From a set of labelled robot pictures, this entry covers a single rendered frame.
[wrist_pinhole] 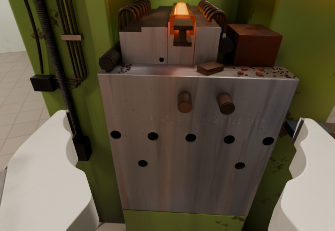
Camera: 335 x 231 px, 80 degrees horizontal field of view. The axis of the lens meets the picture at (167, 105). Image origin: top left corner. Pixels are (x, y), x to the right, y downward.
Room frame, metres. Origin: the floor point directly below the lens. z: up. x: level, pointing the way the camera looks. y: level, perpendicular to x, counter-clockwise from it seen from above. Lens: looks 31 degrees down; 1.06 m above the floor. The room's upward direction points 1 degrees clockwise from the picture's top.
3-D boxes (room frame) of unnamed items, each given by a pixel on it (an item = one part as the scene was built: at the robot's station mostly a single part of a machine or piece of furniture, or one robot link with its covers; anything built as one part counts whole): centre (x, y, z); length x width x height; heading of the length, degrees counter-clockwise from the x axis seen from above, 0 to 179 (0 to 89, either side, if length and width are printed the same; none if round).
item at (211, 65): (0.38, -0.08, 0.92); 0.04 x 0.03 x 0.01; 124
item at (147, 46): (0.62, -0.01, 0.96); 0.42 x 0.20 x 0.09; 177
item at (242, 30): (0.46, -0.18, 0.95); 0.12 x 0.09 x 0.07; 177
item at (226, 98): (0.33, -0.11, 0.87); 0.04 x 0.03 x 0.03; 177
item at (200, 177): (0.63, -0.07, 0.69); 0.56 x 0.38 x 0.45; 177
